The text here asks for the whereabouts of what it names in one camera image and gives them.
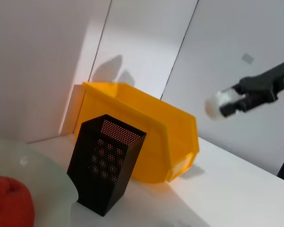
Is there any grey wall sticker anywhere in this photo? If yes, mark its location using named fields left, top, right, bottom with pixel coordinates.
left=241, top=53, right=255, bottom=65

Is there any green glass fruit plate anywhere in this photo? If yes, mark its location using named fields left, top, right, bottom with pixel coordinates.
left=0, top=137, right=80, bottom=227

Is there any red apple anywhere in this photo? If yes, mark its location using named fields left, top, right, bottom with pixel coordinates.
left=0, top=170, right=36, bottom=227

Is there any white paper ball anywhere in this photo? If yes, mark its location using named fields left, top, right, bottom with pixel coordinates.
left=204, top=86, right=242, bottom=122

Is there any yellow plastic bin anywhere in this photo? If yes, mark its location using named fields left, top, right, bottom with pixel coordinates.
left=81, top=81, right=201, bottom=185

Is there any black mesh pen holder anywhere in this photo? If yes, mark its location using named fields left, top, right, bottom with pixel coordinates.
left=66, top=114, right=147, bottom=217

